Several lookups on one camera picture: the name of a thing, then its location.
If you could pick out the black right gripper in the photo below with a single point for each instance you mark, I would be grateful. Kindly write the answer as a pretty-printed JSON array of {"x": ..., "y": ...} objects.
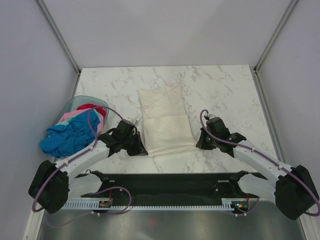
[{"x": 201, "y": 143}]

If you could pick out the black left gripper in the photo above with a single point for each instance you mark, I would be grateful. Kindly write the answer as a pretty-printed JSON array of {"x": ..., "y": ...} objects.
[{"x": 139, "y": 149}]

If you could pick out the cream white t-shirt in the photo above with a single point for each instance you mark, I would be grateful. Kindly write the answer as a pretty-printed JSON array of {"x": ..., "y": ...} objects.
[{"x": 166, "y": 126}]

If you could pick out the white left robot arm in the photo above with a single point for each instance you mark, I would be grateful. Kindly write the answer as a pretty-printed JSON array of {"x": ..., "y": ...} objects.
[{"x": 65, "y": 170}]

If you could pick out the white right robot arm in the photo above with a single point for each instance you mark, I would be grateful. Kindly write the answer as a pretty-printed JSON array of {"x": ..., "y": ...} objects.
[{"x": 290, "y": 188}]

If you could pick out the red t-shirt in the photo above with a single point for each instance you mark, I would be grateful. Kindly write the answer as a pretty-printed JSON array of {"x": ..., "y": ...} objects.
[{"x": 100, "y": 110}]

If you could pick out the blue t-shirt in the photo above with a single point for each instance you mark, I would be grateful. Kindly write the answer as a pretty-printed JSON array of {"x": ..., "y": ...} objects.
[{"x": 68, "y": 138}]

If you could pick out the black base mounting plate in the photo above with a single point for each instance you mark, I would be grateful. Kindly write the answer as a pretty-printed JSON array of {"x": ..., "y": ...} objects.
[{"x": 167, "y": 188}]

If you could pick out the pink t-shirt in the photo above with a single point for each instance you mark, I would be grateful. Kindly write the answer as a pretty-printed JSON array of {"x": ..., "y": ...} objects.
[{"x": 67, "y": 117}]

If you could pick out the clear teal-rimmed plastic basket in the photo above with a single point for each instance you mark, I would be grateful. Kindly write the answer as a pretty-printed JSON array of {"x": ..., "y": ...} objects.
[{"x": 77, "y": 101}]

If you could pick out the aluminium frame rail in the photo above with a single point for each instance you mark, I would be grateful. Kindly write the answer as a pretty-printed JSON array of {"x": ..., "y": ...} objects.
[{"x": 91, "y": 184}]

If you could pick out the white slotted cable duct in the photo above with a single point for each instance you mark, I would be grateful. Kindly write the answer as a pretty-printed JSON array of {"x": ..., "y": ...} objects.
[{"x": 104, "y": 204}]

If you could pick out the right aluminium corner post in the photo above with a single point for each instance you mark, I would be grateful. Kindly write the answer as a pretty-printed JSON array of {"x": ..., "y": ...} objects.
[{"x": 275, "y": 34}]

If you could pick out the aluminium corner post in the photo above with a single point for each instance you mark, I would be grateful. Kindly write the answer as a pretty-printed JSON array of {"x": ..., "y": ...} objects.
[
  {"x": 57, "y": 34},
  {"x": 275, "y": 34}
]

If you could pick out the left aluminium corner post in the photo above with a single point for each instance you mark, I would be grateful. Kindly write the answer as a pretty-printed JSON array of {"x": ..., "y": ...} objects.
[{"x": 57, "y": 34}]

